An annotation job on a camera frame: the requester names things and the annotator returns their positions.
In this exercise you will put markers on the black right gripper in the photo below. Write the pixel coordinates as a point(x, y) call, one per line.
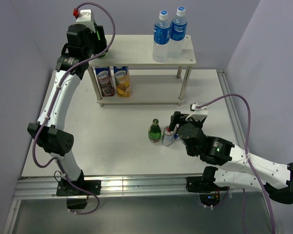
point(177, 118)

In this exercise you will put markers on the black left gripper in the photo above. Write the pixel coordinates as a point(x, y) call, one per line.
point(90, 33)

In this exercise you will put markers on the silver blue can red tab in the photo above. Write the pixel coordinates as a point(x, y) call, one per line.
point(176, 135)

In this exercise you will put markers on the green glass bottle orange label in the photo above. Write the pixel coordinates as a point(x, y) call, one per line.
point(154, 132)

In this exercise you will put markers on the blue label water bottle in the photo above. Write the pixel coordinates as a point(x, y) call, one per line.
point(161, 37)
point(178, 33)

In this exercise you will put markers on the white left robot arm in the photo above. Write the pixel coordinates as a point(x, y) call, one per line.
point(48, 132)

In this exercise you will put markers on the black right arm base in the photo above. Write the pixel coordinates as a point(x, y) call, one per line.
point(209, 193)

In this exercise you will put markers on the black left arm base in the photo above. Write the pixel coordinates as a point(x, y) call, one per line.
point(77, 193)

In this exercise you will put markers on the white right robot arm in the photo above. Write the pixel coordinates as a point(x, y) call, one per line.
point(228, 165)

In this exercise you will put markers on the white two-tier wooden shelf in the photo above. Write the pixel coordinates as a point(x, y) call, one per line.
point(151, 82)

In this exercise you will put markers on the pineapple juice carton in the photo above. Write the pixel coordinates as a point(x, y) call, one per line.
point(122, 81)

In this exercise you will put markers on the grape juice carton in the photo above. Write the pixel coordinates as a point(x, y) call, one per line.
point(104, 78)

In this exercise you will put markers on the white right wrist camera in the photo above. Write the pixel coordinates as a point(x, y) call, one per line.
point(199, 112)

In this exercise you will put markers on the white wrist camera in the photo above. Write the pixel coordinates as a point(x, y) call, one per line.
point(199, 112)
point(86, 18)

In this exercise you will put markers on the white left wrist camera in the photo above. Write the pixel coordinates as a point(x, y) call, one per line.
point(86, 18)

